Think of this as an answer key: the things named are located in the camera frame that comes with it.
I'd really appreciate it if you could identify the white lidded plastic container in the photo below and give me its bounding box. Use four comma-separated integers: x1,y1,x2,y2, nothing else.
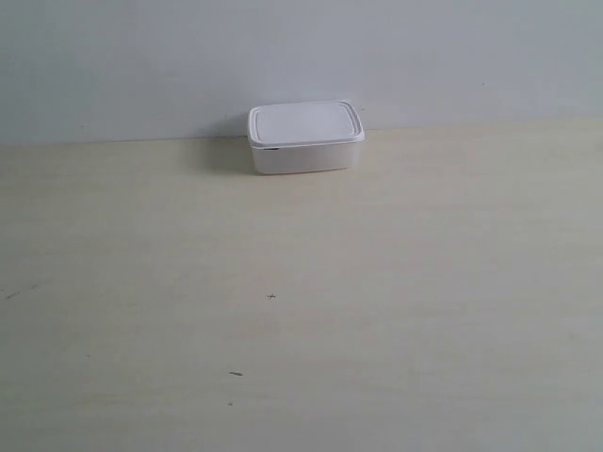
247,101,365,175

